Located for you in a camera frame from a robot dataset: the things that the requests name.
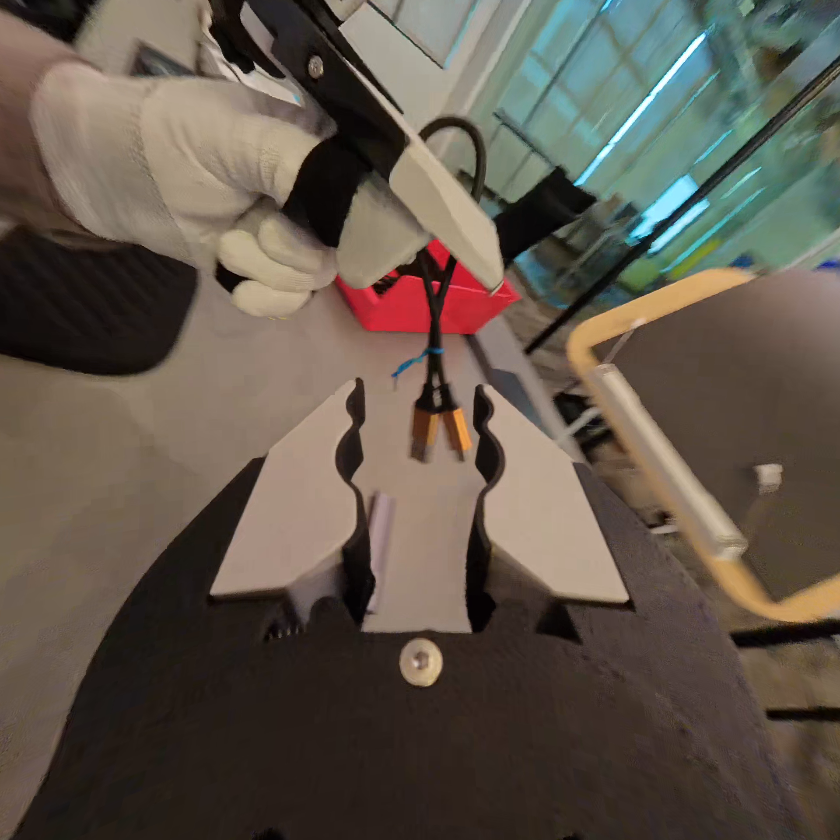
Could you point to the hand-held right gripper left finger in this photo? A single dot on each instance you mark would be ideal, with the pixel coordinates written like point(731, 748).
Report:
point(289, 525)

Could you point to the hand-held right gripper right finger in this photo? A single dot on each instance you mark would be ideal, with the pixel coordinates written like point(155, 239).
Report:
point(551, 525)

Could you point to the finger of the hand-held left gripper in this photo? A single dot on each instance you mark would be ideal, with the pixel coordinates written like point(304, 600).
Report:
point(446, 203)

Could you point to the grey usb hub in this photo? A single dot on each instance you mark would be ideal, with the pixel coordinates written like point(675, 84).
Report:
point(380, 538)

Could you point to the red storage bin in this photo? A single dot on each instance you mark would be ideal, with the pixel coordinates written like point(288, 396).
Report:
point(407, 308)

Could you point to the blue twist tie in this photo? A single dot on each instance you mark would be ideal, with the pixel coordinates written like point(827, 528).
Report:
point(420, 356)

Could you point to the person's left forearm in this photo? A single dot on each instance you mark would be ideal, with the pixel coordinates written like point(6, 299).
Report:
point(19, 131)

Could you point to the person's left hand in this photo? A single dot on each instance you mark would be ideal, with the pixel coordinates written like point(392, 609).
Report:
point(164, 151)

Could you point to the white adjustable stand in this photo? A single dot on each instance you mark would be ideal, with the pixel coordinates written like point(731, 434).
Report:
point(656, 453)

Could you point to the white page clip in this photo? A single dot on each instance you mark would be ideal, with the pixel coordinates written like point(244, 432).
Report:
point(768, 478)

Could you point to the black metal pole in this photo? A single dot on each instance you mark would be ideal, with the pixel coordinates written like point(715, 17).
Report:
point(682, 207)

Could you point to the black quilted pad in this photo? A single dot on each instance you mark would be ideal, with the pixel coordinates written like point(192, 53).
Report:
point(85, 308)

